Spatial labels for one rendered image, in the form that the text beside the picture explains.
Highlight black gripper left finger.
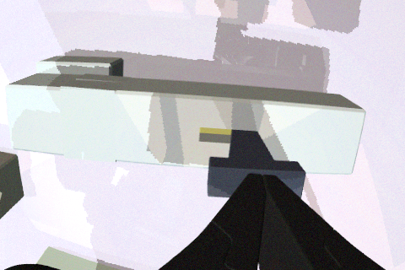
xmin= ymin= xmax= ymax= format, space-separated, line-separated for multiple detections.
xmin=159 ymin=173 xmax=266 ymax=270

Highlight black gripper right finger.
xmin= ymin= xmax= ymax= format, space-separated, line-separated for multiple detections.
xmin=259 ymin=175 xmax=386 ymax=270

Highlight grey cylinder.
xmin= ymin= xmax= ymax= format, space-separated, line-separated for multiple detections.
xmin=199 ymin=128 xmax=232 ymax=135

